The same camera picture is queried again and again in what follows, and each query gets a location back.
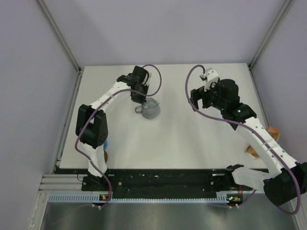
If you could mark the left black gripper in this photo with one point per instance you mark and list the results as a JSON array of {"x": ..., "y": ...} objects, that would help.
[{"x": 141, "y": 99}]

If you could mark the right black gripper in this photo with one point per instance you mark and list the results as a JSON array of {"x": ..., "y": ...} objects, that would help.
[{"x": 200, "y": 93}]

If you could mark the grey glass coffee server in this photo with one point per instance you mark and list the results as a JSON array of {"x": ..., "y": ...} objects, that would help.
[{"x": 151, "y": 111}]

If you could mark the blue glass ribbed dripper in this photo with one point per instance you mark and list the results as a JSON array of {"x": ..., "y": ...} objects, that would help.
[{"x": 105, "y": 145}]

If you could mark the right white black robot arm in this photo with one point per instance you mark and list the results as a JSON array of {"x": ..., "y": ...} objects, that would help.
[{"x": 286, "y": 178}]

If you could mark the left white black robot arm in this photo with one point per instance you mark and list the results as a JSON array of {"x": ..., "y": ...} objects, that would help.
[{"x": 91, "y": 126}]

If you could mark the orange coffee filter packet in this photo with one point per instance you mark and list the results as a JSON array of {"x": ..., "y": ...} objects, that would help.
[{"x": 275, "y": 135}]

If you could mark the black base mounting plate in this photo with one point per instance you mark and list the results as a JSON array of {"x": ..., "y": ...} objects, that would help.
[{"x": 138, "y": 179}]

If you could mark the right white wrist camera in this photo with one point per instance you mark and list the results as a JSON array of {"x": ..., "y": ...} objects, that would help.
[{"x": 210, "y": 78}]

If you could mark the right aluminium corner post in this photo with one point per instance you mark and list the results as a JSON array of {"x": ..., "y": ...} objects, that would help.
[{"x": 286, "y": 6}]

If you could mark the aluminium corner post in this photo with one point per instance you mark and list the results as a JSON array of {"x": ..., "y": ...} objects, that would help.
[
  {"x": 286, "y": 6},
  {"x": 58, "y": 34}
]

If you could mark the aluminium front frame rail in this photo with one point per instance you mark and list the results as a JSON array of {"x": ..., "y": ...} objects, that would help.
[{"x": 60, "y": 183}]

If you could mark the grey slotted cable duct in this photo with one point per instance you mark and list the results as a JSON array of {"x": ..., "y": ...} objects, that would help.
[{"x": 99, "y": 199}]

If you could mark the left aluminium corner post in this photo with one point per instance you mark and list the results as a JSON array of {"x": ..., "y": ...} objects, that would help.
[{"x": 58, "y": 34}]

